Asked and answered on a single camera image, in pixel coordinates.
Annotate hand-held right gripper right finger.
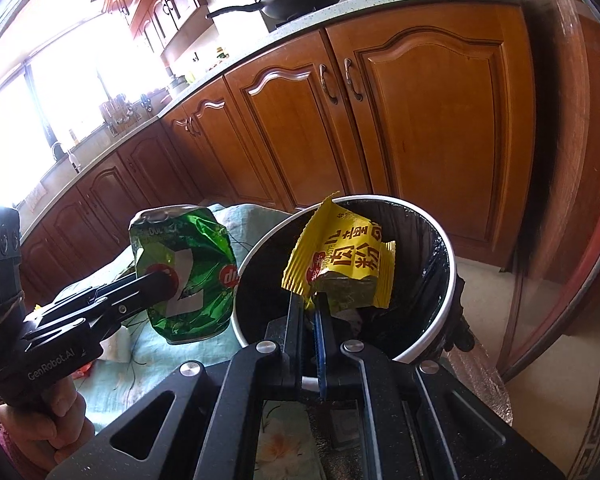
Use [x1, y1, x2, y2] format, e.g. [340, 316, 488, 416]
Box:
[313, 294, 566, 480]

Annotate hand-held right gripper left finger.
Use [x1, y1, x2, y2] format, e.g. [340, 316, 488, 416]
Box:
[45, 291, 307, 480]

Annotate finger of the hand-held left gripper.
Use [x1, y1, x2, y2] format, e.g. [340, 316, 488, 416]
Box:
[23, 266, 177, 347]
[34, 272, 138, 318]

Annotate crushed green can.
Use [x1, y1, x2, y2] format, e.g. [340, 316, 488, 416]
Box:
[129, 204, 239, 346]

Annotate yellow snack wrapper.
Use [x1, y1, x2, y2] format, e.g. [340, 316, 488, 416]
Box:
[281, 191, 397, 312]

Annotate white bin with black bag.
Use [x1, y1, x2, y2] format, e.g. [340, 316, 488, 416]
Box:
[229, 194, 462, 392]

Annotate person's left hand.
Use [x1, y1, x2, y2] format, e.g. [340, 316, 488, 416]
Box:
[0, 377, 97, 480]

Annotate teal floral cloth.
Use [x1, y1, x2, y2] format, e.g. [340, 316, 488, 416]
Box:
[20, 201, 331, 480]

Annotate kitchen sink faucet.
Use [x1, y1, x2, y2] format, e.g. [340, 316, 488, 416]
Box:
[50, 141, 82, 174]

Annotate utensil rack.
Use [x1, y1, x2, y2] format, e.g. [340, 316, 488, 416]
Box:
[99, 96, 142, 130]

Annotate kitchen window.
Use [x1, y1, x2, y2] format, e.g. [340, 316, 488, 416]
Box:
[0, 7, 173, 206]

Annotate brown wooden lower cabinets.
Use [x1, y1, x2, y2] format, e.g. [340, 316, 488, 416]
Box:
[17, 2, 538, 306]

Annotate brown wooden cabinets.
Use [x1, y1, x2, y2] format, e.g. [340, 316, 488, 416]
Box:
[101, 0, 217, 67]
[17, 2, 538, 306]

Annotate speckled kitchen countertop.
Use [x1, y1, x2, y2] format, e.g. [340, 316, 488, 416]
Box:
[17, 0, 527, 246]

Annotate brown wooden upper cabinets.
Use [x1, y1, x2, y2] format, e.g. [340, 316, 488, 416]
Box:
[101, 0, 217, 67]

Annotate metal cabinet door handle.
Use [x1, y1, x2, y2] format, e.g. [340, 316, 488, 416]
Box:
[343, 58, 364, 101]
[318, 63, 339, 106]

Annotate glass door with wooden frame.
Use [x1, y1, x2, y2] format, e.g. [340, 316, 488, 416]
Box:
[495, 0, 600, 383]

